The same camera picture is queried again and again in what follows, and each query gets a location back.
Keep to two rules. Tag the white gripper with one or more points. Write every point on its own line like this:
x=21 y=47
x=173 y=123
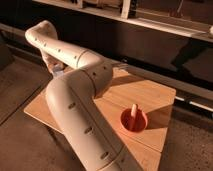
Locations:
x=51 y=62

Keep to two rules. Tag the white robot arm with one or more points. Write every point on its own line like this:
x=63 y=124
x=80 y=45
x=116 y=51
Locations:
x=70 y=99

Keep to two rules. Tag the wooden stick in cup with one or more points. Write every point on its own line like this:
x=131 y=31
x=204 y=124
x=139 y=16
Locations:
x=133 y=114

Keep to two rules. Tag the wooden table board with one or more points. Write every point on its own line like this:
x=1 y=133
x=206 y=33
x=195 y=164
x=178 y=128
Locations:
x=154 y=99

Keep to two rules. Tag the white shelf rail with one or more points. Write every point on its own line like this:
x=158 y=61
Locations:
x=152 y=21

